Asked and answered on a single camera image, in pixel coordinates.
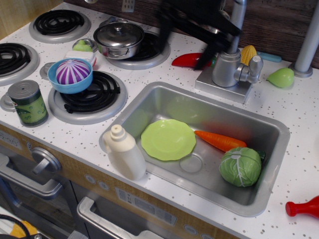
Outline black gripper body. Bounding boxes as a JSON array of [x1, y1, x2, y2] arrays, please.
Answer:
[[157, 0, 241, 39]]

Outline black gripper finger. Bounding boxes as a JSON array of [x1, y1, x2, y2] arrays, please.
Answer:
[[157, 12, 173, 53], [194, 37, 231, 70]]

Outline cream detergent bottle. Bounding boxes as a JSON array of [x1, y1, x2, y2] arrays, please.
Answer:
[[102, 124, 146, 180]]

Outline silver sink basin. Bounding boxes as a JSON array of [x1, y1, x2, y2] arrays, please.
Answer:
[[114, 82, 290, 217]]

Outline red toy chili pepper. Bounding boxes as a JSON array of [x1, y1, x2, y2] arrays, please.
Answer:
[[171, 53, 217, 69]]

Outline yellow toy corn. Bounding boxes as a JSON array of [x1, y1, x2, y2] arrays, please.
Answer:
[[241, 45, 257, 66]]

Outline silver toy faucet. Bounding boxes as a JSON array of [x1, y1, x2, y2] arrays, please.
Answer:
[[194, 0, 264, 105]]

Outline hanging silver spatula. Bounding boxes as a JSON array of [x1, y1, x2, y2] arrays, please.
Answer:
[[121, 0, 135, 13]]

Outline silver pot with lid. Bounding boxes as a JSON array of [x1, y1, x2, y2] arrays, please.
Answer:
[[93, 21, 145, 60]]

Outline light blue toy utensil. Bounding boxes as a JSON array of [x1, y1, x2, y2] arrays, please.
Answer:
[[257, 51, 282, 63]]

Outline green toy pear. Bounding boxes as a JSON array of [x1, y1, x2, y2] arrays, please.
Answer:
[[267, 68, 294, 88]]

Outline white toy sponge block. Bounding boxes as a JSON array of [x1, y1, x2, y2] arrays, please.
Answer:
[[64, 50, 97, 67]]

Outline small green toy vegetable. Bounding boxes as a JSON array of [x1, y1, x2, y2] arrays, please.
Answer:
[[72, 40, 93, 52]]

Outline front right stove burner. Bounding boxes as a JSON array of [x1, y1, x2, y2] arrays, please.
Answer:
[[48, 71, 128, 125]]

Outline orange toy carrot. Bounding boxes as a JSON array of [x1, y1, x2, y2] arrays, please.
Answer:
[[194, 130, 247, 152]]

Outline light green plate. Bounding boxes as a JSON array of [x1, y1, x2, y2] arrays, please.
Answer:
[[141, 119, 196, 161]]

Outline purple striped onion ball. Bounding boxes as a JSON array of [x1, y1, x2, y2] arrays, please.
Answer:
[[56, 59, 91, 85]]

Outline back left stove burner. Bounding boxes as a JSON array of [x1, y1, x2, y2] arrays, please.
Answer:
[[29, 9, 91, 44]]

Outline blue bowl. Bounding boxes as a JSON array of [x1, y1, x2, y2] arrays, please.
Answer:
[[47, 58, 93, 94]]

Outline green toy cabbage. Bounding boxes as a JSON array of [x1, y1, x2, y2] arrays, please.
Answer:
[[219, 147, 262, 187]]

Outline front left stove burner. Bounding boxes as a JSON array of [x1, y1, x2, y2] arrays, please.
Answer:
[[0, 43, 39, 86]]

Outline green label tin can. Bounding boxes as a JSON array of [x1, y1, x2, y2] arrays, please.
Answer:
[[7, 80, 48, 127]]

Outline silver oven knob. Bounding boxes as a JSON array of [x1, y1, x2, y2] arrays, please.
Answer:
[[31, 147, 62, 175]]

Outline red toy bottle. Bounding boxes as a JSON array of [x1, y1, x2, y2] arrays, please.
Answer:
[[285, 196, 319, 219]]

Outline yellow black object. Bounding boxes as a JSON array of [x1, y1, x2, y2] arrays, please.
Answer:
[[0, 214, 37, 239]]

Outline grey support post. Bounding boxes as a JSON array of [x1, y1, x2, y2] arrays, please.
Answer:
[[289, 2, 319, 78]]

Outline silver dishwasher handle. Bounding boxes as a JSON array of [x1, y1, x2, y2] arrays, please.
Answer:
[[77, 197, 161, 239]]

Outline silver oven door handle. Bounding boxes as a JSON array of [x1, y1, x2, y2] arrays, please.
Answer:
[[0, 153, 63, 200]]

